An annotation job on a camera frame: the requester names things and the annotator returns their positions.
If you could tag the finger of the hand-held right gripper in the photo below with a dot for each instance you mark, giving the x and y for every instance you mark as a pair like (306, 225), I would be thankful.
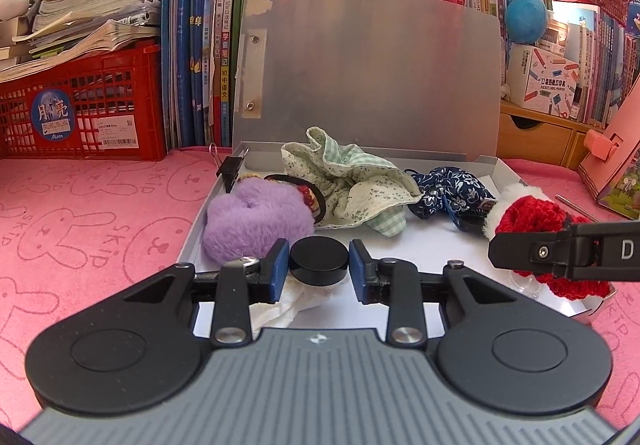
(525, 250)

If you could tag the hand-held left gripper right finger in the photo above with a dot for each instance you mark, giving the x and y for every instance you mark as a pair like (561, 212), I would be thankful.
(357, 270)

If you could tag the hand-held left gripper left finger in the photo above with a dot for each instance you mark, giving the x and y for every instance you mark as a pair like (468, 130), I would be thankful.
(277, 270)

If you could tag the red crocheted scrunchie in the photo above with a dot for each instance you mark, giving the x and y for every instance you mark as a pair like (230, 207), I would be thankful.
(525, 217)

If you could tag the clear suction cup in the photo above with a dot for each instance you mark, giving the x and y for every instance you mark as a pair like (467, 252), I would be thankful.
(522, 285)

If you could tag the white tissue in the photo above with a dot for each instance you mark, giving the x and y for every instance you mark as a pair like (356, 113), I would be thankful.
(295, 305)

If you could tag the black round disc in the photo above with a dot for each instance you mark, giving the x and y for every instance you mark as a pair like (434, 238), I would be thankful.
(318, 260)

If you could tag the purple plush toy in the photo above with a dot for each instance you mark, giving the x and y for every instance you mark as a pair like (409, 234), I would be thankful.
(250, 220)

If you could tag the white plush toy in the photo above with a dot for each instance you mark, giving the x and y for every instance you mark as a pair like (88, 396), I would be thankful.
(507, 195)

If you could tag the green checkered cloth pouch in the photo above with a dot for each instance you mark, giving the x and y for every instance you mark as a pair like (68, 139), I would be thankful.
(350, 185)

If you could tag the grey document box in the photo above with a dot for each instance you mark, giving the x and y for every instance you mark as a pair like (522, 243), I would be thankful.
(375, 75)

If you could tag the thin metal rod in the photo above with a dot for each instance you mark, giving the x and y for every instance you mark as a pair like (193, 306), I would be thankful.
(575, 206)

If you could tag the pink triangular cardboard stand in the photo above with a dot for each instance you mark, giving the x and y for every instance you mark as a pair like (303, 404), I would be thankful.
(620, 175)

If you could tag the black binder clip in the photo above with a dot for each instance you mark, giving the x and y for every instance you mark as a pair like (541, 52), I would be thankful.
(232, 172)

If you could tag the wooden drawer organiser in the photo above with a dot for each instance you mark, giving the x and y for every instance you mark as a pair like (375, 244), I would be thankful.
(550, 140)

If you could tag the white printed carton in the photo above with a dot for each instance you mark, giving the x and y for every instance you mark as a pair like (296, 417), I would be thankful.
(545, 75)

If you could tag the pink bunny print table mat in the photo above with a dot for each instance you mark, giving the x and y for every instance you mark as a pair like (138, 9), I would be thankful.
(100, 225)

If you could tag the row of small colourful books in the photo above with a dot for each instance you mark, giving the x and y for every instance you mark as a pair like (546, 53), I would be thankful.
(600, 65)

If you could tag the blue plush ball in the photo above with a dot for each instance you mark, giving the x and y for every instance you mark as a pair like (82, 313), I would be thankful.
(525, 17)

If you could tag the row of tall thin books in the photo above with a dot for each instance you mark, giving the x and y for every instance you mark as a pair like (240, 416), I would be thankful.
(200, 25)

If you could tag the large red plastic basket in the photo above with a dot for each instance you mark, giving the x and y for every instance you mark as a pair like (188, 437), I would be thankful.
(75, 90)

